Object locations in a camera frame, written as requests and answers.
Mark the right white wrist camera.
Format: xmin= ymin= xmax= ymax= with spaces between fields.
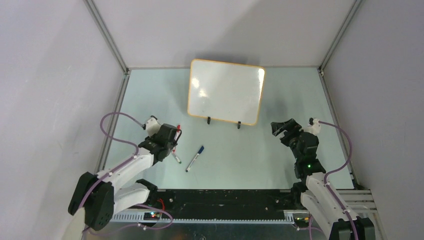
xmin=302 ymin=117 xmax=321 ymax=136

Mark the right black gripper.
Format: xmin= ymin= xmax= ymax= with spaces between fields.
xmin=271 ymin=118 xmax=305 ymax=161

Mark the yellow framed whiteboard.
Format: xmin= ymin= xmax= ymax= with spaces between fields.
xmin=187 ymin=59 xmax=266 ymax=126

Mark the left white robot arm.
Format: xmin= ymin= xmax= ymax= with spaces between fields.
xmin=67 ymin=123 xmax=181 ymax=231

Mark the aluminium frame post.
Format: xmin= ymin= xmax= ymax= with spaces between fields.
xmin=318 ymin=0 xmax=364 ymax=74
xmin=83 ymin=0 xmax=129 ymax=74

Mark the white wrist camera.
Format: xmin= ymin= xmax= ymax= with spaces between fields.
xmin=302 ymin=117 xmax=321 ymax=136
xmin=143 ymin=115 xmax=162 ymax=137

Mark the right aluminium frame post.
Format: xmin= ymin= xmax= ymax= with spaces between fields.
xmin=318 ymin=0 xmax=364 ymax=74

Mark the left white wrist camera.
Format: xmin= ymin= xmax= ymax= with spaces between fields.
xmin=143 ymin=115 xmax=162 ymax=137

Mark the left aluminium frame post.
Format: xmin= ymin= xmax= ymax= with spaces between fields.
xmin=83 ymin=0 xmax=129 ymax=74

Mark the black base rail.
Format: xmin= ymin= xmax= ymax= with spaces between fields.
xmin=146 ymin=189 xmax=305 ymax=221

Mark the blue capped marker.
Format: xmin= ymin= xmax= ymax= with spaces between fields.
xmin=185 ymin=145 xmax=205 ymax=173

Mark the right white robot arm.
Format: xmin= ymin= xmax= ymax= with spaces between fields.
xmin=270 ymin=118 xmax=376 ymax=240

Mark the green capped marker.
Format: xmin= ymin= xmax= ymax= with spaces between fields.
xmin=171 ymin=151 xmax=182 ymax=164

